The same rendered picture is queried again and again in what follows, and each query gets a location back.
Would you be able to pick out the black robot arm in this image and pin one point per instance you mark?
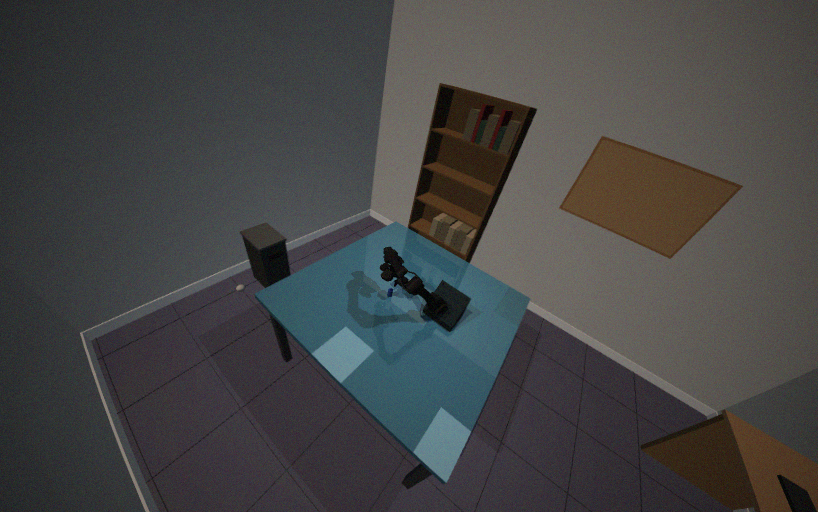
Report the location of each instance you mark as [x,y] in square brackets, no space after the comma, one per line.
[414,286]

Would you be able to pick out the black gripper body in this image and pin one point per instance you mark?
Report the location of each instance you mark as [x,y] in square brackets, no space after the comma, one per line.
[383,267]

